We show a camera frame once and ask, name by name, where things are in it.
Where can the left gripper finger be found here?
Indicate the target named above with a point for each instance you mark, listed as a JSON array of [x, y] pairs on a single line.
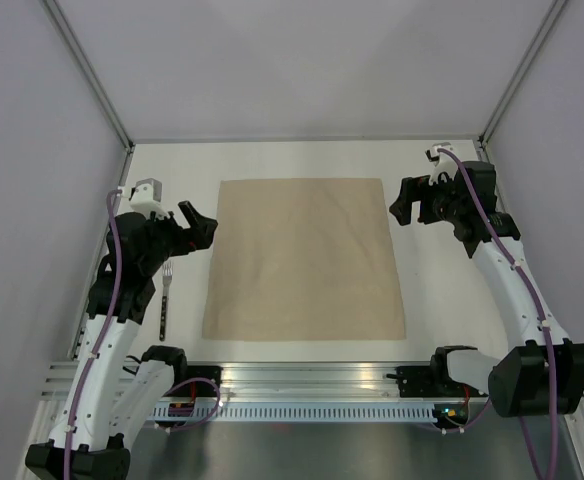
[[192, 216], [204, 229]]

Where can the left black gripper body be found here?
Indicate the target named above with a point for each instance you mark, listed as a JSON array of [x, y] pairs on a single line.
[[168, 240]]

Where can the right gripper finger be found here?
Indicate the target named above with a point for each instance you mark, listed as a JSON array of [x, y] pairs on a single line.
[[401, 210], [411, 189]]

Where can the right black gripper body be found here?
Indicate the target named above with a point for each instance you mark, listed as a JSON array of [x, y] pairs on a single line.
[[445, 204]]

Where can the silver fork black handle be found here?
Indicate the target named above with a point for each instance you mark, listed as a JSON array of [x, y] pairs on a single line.
[[167, 277]]

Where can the beige cloth napkin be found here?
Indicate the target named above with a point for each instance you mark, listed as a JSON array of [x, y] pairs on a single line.
[[305, 259]]

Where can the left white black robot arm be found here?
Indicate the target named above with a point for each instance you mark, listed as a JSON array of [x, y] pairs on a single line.
[[97, 428]]

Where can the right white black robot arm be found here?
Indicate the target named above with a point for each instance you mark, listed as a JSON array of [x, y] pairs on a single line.
[[543, 366]]

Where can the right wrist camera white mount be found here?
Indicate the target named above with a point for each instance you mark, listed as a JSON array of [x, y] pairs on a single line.
[[441, 157]]

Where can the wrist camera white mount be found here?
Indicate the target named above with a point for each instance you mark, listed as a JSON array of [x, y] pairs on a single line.
[[145, 198], [441, 157]]

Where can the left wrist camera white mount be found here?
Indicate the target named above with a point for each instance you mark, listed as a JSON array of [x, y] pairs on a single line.
[[145, 198]]

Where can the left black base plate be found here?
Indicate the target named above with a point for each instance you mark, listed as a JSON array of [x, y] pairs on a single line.
[[203, 378]]

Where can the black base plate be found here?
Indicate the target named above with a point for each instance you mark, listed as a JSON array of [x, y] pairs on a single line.
[[420, 381], [203, 378]]

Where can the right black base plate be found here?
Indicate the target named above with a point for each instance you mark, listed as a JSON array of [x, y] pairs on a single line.
[[420, 381]]

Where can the white slotted cable duct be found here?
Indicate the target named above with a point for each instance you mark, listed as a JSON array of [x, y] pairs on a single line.
[[325, 412]]

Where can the aluminium mounting rail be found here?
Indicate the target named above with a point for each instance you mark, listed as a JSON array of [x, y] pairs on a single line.
[[311, 381]]

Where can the right aluminium frame post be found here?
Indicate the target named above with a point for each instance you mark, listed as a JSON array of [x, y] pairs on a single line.
[[532, 52]]

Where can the aluminium frame post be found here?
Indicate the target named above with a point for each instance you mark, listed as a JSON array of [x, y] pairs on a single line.
[[532, 52], [59, 20]]

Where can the left aluminium frame post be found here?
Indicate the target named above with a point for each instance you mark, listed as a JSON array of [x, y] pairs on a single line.
[[59, 20]]

